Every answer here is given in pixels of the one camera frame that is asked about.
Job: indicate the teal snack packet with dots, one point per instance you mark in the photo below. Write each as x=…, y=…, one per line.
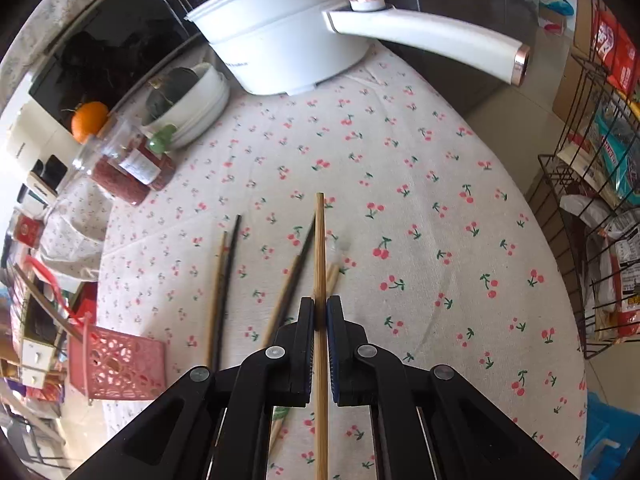
x=620, y=155

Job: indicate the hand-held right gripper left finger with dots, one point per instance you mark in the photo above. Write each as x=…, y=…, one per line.
x=309, y=320

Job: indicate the red snack packet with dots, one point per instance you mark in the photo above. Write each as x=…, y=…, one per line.
x=617, y=50

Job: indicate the small floral counter cloth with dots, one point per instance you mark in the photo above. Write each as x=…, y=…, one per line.
x=75, y=230

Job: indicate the dark chopstick with wooden end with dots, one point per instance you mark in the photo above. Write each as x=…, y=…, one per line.
x=300, y=266

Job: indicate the white bowl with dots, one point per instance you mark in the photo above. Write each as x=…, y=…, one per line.
x=205, y=105

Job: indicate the blue plastic bag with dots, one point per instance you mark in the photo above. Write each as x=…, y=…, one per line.
x=557, y=5

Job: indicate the cherry print tablecloth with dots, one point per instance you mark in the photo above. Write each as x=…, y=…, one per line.
x=400, y=200

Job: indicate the black chopstick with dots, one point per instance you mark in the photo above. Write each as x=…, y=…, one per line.
x=229, y=270

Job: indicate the red tin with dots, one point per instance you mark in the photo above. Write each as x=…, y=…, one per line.
x=27, y=230

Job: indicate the white plastic bag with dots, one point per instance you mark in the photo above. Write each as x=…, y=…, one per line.
x=585, y=207

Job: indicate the light wooden chopstick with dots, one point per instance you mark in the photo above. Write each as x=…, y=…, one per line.
x=320, y=240
x=218, y=290
x=330, y=276
x=335, y=282

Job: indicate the labelled jar of red berries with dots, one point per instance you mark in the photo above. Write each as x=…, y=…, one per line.
x=150, y=165

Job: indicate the pink perforated basket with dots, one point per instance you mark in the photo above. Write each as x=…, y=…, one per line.
x=120, y=365

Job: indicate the brown cardboard box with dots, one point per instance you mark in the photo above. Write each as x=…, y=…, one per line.
x=575, y=60

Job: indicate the orange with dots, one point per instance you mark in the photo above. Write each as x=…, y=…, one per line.
x=90, y=120

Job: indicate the small green cup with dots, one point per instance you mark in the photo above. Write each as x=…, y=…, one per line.
x=161, y=141

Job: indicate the floral cloth cover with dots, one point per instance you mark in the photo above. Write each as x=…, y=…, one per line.
x=50, y=15

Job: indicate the black microwave oven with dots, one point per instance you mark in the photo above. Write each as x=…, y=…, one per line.
x=115, y=45

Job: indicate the white air fryer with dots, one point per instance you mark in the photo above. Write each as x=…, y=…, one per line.
x=30, y=135

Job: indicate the green pumpkin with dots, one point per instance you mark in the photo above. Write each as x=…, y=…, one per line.
x=170, y=92

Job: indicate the clear glass jar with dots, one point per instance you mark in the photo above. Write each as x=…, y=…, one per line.
x=100, y=152

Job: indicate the blue plastic stool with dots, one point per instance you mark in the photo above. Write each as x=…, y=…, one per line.
x=602, y=430

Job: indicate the white electric pot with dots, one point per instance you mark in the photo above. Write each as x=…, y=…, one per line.
x=280, y=35

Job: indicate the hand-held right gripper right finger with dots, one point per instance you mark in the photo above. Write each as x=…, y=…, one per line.
x=332, y=320

